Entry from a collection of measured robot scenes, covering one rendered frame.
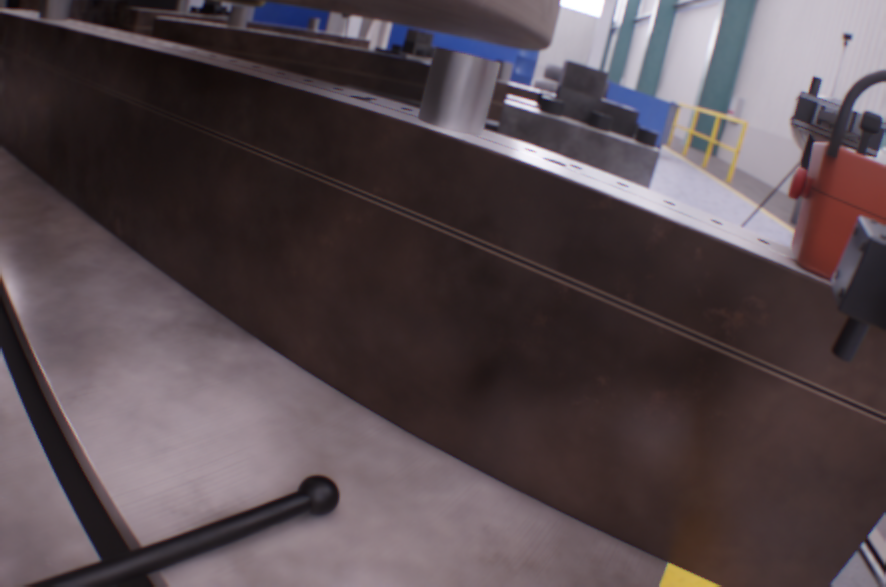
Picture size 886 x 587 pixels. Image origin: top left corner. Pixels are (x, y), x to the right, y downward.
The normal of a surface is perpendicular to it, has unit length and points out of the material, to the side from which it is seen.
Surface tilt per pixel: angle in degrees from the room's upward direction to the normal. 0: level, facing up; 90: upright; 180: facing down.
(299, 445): 0
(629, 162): 90
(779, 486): 90
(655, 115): 90
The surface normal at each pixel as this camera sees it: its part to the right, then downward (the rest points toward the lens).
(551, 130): -0.16, 0.29
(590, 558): 0.23, -0.92
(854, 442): -0.51, 0.16
